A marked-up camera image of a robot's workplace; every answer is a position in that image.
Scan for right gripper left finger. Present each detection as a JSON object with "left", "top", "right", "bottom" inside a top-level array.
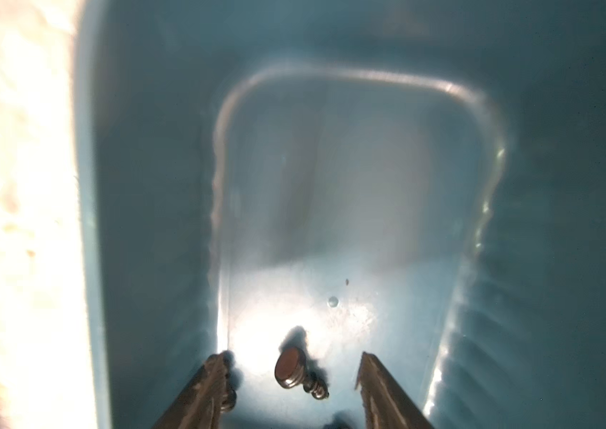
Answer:
[{"left": 152, "top": 352, "right": 231, "bottom": 429}]

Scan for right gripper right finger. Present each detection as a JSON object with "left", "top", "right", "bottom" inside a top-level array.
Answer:
[{"left": 356, "top": 352, "right": 433, "bottom": 429}]

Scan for black pawn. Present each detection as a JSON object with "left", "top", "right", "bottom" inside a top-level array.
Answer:
[{"left": 274, "top": 346, "right": 329, "bottom": 400}]

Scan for teal plastic bin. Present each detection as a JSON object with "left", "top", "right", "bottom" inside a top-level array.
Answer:
[{"left": 73, "top": 1, "right": 606, "bottom": 428}]

